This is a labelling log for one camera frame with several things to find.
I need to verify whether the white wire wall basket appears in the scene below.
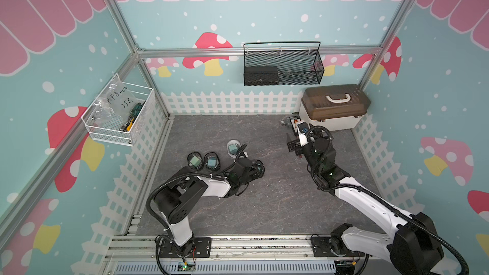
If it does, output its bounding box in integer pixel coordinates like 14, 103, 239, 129
81, 75, 155, 146

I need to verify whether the green tool in basket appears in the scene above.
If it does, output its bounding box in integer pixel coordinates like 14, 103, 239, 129
120, 103, 143, 132

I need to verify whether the black box in basket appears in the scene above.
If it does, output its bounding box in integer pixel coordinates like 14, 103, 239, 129
243, 66, 279, 86

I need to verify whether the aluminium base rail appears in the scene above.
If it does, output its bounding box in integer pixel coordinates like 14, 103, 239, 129
99, 234, 366, 274

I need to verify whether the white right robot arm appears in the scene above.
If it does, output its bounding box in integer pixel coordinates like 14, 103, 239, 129
287, 127, 444, 274

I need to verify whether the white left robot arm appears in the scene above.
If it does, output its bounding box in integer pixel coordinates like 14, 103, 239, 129
146, 157, 265, 248

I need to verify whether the clear labelled plastic bag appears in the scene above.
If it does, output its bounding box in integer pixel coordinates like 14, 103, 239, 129
92, 76, 138, 123

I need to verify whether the green wall charger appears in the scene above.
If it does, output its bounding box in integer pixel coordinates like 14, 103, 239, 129
189, 155, 202, 168

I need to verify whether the black wire mesh wall basket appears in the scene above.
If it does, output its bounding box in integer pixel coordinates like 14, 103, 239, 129
243, 42, 325, 85

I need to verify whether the teal wall charger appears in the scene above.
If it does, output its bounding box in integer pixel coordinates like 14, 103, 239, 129
206, 158, 219, 169
229, 144, 239, 155

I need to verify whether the brown lid storage box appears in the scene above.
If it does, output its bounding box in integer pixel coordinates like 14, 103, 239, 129
299, 84, 371, 131

